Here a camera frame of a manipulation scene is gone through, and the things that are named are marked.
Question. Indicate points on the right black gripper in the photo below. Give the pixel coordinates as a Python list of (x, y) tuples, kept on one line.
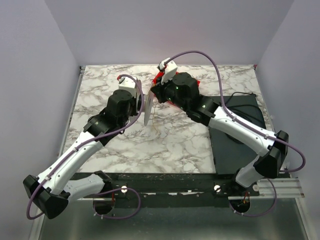
[(157, 92)]

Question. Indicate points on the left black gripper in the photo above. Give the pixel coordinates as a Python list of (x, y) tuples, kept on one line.
[(138, 104)]

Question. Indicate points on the white plastic cable spool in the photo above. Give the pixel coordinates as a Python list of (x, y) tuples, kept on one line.
[(148, 104)]

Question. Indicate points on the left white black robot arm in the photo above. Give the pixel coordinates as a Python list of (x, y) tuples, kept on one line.
[(96, 134)]

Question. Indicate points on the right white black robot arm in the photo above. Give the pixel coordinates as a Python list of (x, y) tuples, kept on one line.
[(271, 148)]

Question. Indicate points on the red plastic bin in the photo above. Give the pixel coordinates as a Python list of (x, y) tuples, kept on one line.
[(160, 75)]

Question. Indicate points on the black flat box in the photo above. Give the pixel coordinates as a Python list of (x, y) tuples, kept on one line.
[(230, 154)]

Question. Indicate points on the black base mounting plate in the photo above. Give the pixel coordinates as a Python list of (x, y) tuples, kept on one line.
[(162, 182)]

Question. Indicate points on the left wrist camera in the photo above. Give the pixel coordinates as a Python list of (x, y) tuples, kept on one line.
[(127, 84)]

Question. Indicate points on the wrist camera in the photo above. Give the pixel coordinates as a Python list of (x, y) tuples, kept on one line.
[(169, 68), (127, 84)]

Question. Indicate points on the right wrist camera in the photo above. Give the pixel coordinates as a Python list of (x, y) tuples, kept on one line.
[(169, 68)]

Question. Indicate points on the aluminium extrusion rail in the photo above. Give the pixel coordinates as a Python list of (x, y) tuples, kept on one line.
[(282, 188)]

